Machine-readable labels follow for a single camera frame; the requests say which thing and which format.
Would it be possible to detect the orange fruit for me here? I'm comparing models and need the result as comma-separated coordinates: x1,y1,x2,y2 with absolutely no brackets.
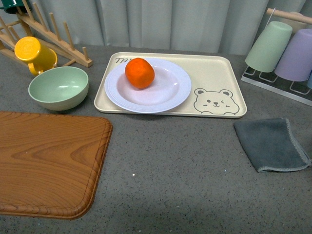
125,58,155,89

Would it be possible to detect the green bowl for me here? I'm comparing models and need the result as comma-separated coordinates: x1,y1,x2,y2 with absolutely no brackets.
28,66,89,111

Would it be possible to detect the yellow mug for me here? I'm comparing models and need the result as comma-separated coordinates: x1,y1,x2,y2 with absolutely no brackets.
14,37,58,76

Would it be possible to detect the blue cup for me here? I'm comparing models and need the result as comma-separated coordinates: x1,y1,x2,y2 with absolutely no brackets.
307,72,312,89

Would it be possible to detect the purple cup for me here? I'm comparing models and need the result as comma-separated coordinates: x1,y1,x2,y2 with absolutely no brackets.
275,29,312,81

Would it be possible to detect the beige bear tray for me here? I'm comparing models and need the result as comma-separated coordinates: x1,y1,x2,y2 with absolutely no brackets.
94,52,247,118

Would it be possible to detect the white cup rack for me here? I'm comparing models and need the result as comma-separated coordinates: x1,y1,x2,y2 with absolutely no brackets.
241,8,312,105

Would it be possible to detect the white round plate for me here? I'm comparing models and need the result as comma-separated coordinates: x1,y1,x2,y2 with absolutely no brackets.
104,58,192,114

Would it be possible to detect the wooden cutting board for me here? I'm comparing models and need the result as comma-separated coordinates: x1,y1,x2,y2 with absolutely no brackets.
0,111,113,219

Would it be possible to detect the wooden dish rack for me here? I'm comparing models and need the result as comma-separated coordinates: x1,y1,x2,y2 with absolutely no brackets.
0,0,93,68

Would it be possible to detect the dark green mug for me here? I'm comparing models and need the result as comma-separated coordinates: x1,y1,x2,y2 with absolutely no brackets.
0,0,24,14

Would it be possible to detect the grey folded cloth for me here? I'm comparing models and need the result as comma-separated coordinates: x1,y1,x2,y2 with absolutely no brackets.
234,118,312,173

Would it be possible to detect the green cup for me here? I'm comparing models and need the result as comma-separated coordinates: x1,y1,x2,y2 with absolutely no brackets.
245,21,293,73

